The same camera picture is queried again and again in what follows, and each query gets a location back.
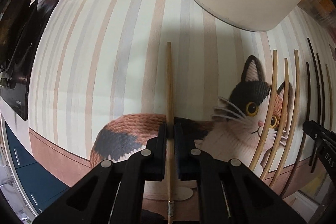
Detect dark brown chopstick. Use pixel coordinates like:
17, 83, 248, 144
311, 53, 326, 173
280, 62, 312, 198

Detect striped cat table mat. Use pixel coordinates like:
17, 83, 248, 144
27, 0, 336, 224

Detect black induction cooktop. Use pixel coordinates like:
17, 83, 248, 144
1, 0, 59, 120

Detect black frying pan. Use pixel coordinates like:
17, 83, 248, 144
0, 0, 40, 72

